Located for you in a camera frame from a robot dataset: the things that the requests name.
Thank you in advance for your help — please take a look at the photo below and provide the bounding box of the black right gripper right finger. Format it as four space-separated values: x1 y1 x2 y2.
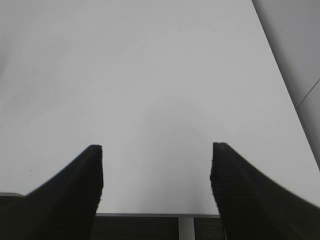
210 142 320 240

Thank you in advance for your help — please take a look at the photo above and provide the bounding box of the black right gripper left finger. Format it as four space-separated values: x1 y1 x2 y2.
0 145 104 240

